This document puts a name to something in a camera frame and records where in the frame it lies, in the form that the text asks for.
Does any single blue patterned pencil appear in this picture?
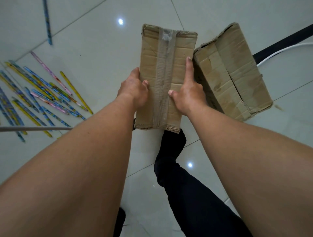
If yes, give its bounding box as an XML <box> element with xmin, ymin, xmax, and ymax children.
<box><xmin>43</xmin><ymin>0</ymin><xmax>53</xmax><ymax>45</ymax></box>

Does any person's left forearm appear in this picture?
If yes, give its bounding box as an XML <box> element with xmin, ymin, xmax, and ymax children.
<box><xmin>0</xmin><ymin>94</ymin><xmax>138</xmax><ymax>237</ymax></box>

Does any taped brown cardboard box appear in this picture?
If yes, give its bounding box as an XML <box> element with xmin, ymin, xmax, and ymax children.
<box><xmin>134</xmin><ymin>23</ymin><xmax>198</xmax><ymax>134</ymax></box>

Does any person's left hand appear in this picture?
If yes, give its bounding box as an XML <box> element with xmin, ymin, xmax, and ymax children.
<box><xmin>117</xmin><ymin>67</ymin><xmax>150</xmax><ymax>111</ymax></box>

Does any black bar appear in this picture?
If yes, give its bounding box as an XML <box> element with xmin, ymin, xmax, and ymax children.
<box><xmin>253</xmin><ymin>24</ymin><xmax>313</xmax><ymax>65</ymax></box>

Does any person's left leg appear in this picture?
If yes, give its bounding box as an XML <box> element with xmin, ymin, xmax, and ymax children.
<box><xmin>113</xmin><ymin>207</ymin><xmax>126</xmax><ymax>237</ymax></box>

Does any person's leg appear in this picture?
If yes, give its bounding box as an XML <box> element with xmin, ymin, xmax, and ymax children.
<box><xmin>153</xmin><ymin>129</ymin><xmax>253</xmax><ymax>237</ymax></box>
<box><xmin>113</xmin><ymin>207</ymin><xmax>126</xmax><ymax>237</ymax></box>

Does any white cable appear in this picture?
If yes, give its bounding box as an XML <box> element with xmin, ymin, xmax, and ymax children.
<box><xmin>256</xmin><ymin>42</ymin><xmax>313</xmax><ymax>67</ymax></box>

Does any thin white rod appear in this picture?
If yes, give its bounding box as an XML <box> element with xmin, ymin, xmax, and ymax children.
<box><xmin>0</xmin><ymin>126</ymin><xmax>74</xmax><ymax>133</ymax></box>

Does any person's right leg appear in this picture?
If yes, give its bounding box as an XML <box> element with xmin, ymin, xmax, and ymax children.
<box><xmin>153</xmin><ymin>129</ymin><xmax>253</xmax><ymax>237</ymax></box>

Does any worn open cardboard box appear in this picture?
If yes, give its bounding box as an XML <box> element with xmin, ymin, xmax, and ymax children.
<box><xmin>193</xmin><ymin>22</ymin><xmax>273</xmax><ymax>122</ymax></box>

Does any person's right hand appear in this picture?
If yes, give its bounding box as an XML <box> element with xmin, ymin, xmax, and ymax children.
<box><xmin>168</xmin><ymin>57</ymin><xmax>209</xmax><ymax>117</ymax></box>

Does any person's right forearm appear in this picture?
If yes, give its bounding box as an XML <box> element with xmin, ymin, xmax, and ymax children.
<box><xmin>187</xmin><ymin>105</ymin><xmax>313</xmax><ymax>237</ymax></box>

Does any pile of colourful pencils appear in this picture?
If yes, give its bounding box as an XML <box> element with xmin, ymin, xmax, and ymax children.
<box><xmin>0</xmin><ymin>51</ymin><xmax>94</xmax><ymax>143</ymax></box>

